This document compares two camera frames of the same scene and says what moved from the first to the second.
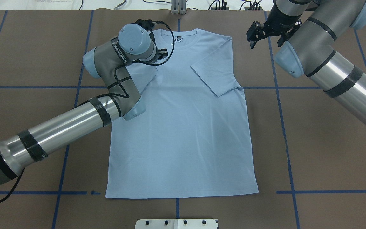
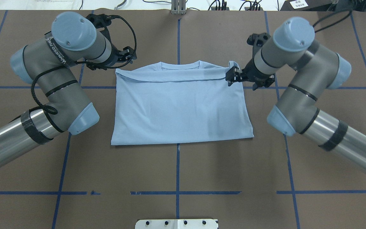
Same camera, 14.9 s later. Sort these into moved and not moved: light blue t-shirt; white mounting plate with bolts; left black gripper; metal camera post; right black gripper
Moved: left black gripper; right black gripper; light blue t-shirt
Not moved: white mounting plate with bolts; metal camera post
